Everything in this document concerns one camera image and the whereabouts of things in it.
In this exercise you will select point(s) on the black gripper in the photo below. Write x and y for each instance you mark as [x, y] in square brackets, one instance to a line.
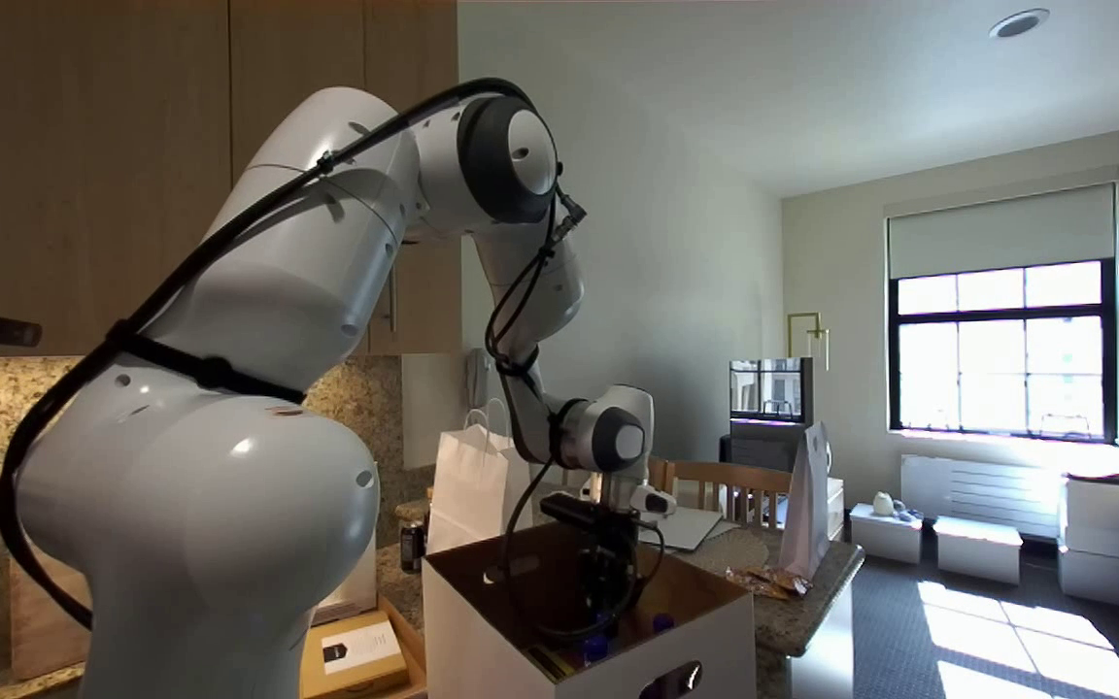
[608, 565]

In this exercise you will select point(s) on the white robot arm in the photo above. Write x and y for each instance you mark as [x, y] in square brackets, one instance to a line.
[223, 519]

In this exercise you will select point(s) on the big cardboard box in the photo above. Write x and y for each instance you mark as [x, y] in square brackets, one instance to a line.
[547, 644]

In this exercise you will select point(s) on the yellow box white label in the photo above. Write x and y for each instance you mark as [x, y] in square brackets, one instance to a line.
[355, 649]

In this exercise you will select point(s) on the tall white storage box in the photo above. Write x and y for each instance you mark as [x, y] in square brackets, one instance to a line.
[1100, 537]

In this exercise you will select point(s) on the grey notebook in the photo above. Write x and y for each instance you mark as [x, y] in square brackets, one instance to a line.
[695, 530]

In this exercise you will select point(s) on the wooden chair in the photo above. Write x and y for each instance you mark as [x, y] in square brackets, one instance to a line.
[727, 485]

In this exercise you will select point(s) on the white paper shopping bag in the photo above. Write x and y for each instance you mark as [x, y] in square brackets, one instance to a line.
[473, 485]

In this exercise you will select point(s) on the white printed paper bag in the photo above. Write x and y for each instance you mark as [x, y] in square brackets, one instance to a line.
[809, 499]

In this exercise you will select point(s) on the black monitor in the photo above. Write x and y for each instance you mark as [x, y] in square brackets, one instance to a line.
[772, 388]

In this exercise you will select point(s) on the white radiator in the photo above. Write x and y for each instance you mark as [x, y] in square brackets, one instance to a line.
[981, 490]

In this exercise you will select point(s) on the black framed window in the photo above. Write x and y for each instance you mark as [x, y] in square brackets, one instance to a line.
[1004, 350]

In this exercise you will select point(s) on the white roller blind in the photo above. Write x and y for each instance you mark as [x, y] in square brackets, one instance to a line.
[1002, 234]

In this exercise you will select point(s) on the round ceiling light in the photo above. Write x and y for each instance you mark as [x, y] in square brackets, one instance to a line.
[1018, 22]

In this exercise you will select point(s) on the yellow metal frame stand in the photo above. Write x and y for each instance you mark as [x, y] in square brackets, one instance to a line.
[809, 337]

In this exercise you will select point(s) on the wooden wall cabinet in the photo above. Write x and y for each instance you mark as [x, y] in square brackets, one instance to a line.
[96, 129]

